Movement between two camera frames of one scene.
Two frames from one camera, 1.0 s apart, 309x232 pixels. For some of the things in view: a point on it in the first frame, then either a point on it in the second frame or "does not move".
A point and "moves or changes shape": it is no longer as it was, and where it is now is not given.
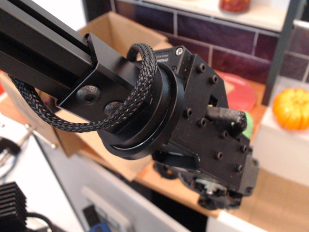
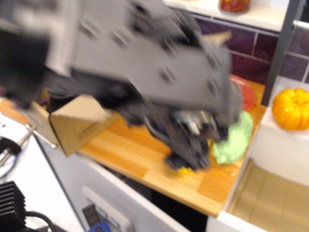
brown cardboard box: x=116 y=37 moves or changes shape
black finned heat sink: x=13 y=208 does not move
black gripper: x=219 y=178 to x=188 y=133
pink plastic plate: x=241 y=94 does not move
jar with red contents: x=234 y=6 does not move
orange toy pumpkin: x=291 y=108 does not move
